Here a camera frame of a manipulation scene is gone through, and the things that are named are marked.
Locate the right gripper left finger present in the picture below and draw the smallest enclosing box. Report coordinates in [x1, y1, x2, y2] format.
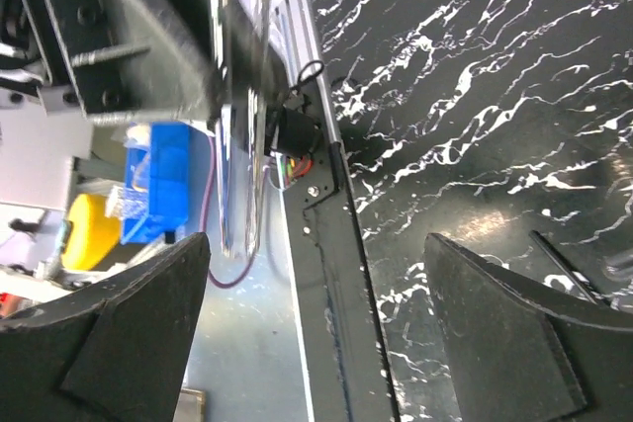
[1, 233, 211, 421]

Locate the glass test tube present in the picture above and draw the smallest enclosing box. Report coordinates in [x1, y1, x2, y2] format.
[216, 0, 272, 261]

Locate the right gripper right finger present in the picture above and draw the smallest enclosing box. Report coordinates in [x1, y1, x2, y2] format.
[424, 233, 632, 421]

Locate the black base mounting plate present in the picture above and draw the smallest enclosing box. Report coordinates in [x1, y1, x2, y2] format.
[279, 60, 401, 421]

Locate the yellow round object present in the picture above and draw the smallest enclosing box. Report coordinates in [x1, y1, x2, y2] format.
[61, 194, 121, 271]

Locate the blue storage bin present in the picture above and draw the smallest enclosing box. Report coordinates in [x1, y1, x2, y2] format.
[121, 122, 190, 244]

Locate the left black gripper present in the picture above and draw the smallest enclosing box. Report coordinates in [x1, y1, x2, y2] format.
[1, 0, 277, 137]

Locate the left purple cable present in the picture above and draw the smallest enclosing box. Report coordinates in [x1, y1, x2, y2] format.
[205, 134, 273, 290]

